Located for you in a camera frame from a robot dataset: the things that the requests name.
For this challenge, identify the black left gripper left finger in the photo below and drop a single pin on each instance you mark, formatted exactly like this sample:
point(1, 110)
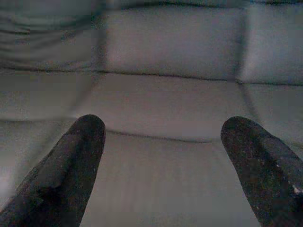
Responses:
point(64, 170)

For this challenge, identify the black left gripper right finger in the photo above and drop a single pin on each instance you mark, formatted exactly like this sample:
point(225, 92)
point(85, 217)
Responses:
point(265, 170)

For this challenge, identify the dark green fabric sofa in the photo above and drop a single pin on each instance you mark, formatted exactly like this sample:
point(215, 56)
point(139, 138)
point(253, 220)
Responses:
point(165, 99)

